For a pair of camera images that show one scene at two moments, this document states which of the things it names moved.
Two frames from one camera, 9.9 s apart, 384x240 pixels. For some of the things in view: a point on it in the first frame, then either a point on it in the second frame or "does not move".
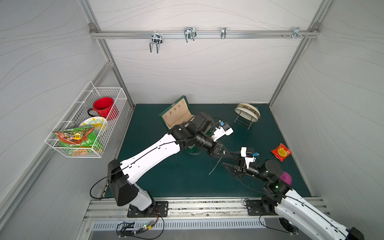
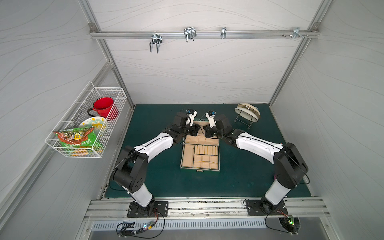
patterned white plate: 99,123 does not move
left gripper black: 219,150 to 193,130
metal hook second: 190,33 does not move
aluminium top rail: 204,34 does not move
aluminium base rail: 186,209 does not move
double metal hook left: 156,39 does not move
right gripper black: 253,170 to 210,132
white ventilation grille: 181,224 does not move
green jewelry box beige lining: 178,113 to 200,153
